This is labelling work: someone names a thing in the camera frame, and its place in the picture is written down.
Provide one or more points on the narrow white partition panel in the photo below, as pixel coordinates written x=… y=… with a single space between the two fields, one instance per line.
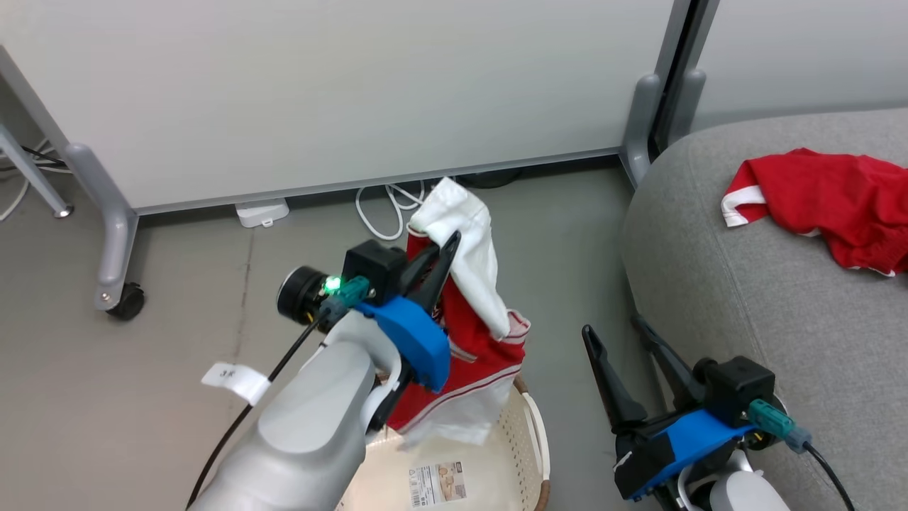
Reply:
x=801 y=50

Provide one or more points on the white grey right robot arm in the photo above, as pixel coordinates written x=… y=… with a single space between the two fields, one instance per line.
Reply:
x=745 y=493

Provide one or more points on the grey partition foot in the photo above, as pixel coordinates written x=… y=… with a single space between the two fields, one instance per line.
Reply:
x=642 y=121
x=688 y=99

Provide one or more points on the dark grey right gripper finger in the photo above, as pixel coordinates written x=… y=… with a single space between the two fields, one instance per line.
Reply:
x=670 y=369
x=613 y=390

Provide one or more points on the black caster wheel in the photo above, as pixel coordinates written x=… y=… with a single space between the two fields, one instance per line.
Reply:
x=128 y=301

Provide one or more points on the grey table leg with caster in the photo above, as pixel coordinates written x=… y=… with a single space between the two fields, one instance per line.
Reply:
x=117 y=234

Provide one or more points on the beige plastic laundry basket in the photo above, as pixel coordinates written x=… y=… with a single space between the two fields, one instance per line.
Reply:
x=386 y=475

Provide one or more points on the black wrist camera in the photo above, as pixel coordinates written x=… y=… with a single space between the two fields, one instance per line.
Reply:
x=376 y=266
x=738 y=387

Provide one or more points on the red jersey with white trim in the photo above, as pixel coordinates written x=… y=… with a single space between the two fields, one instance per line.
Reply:
x=823 y=199

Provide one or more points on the white power adapter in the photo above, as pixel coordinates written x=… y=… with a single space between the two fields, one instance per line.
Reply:
x=261 y=213

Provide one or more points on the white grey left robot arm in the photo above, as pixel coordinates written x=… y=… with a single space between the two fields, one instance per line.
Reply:
x=305 y=426

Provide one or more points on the printed basket label sticker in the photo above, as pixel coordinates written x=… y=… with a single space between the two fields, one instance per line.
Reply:
x=438 y=484

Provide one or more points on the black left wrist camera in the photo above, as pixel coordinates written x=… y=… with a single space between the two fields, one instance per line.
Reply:
x=376 y=266

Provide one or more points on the grey metal table leg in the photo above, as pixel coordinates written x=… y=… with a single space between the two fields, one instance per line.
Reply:
x=35 y=177

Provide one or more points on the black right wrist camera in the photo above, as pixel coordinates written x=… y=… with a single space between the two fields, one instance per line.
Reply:
x=738 y=387

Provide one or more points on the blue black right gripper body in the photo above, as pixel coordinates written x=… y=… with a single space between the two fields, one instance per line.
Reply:
x=674 y=443

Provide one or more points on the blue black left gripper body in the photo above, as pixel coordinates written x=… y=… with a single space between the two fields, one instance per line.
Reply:
x=418 y=348

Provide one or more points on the grey fabric sofa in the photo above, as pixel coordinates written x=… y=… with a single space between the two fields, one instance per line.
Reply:
x=745 y=284

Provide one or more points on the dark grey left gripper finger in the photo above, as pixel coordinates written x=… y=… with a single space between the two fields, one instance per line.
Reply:
x=418 y=273
x=441 y=277

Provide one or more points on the red and white garment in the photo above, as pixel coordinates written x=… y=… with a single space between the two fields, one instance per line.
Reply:
x=482 y=348

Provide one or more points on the wide white partition panel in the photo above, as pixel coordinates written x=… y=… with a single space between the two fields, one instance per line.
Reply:
x=355 y=92

